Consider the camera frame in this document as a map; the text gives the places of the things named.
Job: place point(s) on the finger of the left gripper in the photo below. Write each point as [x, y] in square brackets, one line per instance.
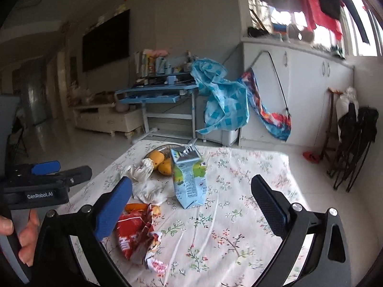
[75, 176]
[41, 169]

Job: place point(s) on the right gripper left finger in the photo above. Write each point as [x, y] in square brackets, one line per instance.
[109, 206]

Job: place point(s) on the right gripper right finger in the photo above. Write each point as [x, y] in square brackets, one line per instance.
[273, 205]

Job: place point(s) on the red snack wrapper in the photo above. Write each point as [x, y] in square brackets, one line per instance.
[138, 240]

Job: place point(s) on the blue green juice carton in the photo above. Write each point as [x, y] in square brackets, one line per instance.
[189, 176]

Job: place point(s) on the floral tablecloth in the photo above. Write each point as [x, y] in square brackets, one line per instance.
[225, 242]

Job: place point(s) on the cream tv cabinet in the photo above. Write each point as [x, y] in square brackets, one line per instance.
[106, 119]

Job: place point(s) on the orange mango middle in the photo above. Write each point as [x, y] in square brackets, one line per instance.
[165, 168]

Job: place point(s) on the orange mango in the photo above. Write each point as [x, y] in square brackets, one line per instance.
[165, 168]
[157, 158]

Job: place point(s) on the orange mango left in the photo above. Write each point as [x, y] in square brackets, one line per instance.
[157, 158]

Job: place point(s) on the woven fruit basket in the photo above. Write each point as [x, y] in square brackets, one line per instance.
[165, 149]

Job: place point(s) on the blue checkered cloth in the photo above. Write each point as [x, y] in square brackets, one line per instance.
[227, 105]

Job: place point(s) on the black folding chair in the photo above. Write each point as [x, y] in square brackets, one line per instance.
[358, 130]

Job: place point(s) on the blue study desk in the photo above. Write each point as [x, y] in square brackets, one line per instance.
[169, 92]

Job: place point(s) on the white balcony cabinet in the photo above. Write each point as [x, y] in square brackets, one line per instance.
[295, 78]

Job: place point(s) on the white plastic bag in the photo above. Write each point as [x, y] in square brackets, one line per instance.
[346, 99]

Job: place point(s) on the row of books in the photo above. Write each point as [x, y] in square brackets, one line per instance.
[145, 61]

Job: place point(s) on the red hanging garment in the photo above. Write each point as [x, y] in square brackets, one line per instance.
[324, 13]

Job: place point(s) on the black wall television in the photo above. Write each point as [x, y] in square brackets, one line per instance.
[106, 43]

